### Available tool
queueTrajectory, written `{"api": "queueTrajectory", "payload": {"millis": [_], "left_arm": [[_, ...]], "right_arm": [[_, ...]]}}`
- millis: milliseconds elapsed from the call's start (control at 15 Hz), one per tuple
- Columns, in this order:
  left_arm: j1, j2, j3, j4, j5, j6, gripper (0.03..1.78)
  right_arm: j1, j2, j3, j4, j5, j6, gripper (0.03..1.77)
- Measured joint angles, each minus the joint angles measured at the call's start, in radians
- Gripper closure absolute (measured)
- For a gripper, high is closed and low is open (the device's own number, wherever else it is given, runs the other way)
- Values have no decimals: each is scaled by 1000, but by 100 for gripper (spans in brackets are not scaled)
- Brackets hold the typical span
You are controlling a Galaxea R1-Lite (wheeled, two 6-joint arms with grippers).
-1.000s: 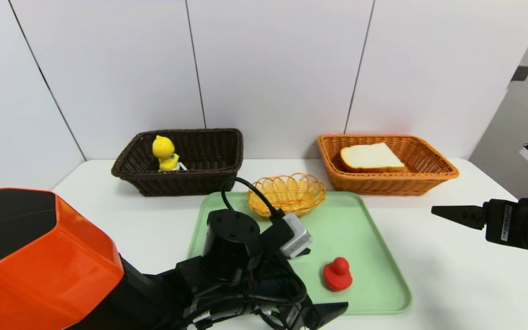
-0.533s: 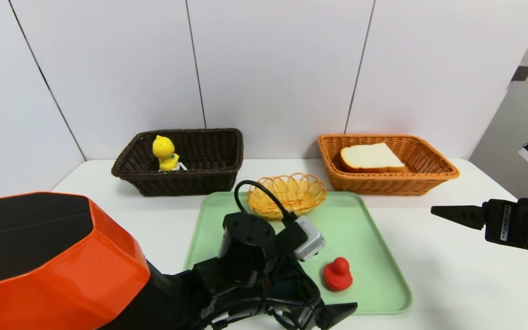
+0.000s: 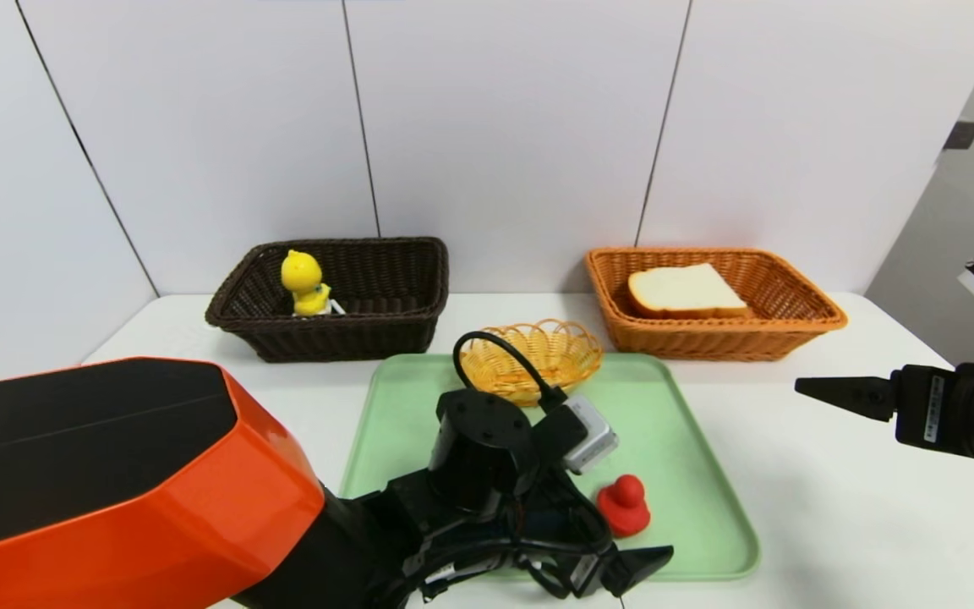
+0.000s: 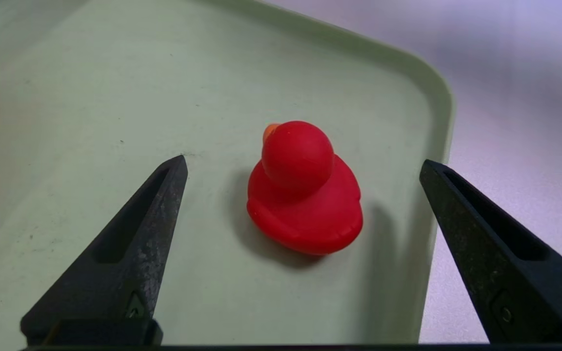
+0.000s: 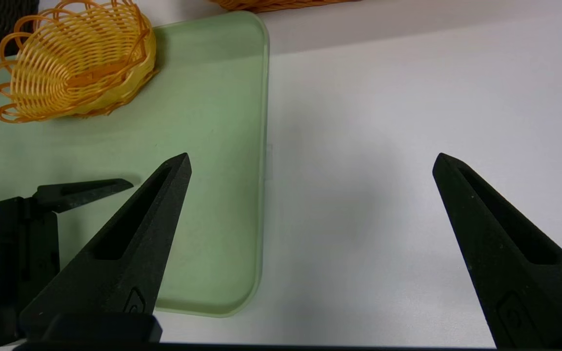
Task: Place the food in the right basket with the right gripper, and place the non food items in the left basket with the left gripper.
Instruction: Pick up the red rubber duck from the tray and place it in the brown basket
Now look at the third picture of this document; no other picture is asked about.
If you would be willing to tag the black wall fitting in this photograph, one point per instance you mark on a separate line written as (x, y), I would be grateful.
(961, 136)

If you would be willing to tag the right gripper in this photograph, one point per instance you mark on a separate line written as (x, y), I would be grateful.
(927, 414)

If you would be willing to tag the dark brown wicker basket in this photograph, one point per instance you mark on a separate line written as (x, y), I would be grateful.
(385, 330)

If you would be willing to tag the light green plastic tray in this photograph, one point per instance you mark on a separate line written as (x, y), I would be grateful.
(673, 423)

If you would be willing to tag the orange wicker basket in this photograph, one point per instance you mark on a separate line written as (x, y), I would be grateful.
(707, 338)

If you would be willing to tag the red rubber duck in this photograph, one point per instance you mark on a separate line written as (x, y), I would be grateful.
(622, 512)

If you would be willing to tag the yellow chick toy car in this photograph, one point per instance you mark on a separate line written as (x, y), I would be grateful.
(303, 275)

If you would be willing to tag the toast bread slice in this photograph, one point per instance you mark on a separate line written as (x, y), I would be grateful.
(686, 292)

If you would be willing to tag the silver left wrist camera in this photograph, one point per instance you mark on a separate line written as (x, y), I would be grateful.
(593, 436)

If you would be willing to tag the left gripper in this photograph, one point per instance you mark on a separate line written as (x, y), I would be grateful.
(587, 573)

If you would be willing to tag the small yellow wicker basket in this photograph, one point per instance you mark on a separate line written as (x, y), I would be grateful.
(563, 351)

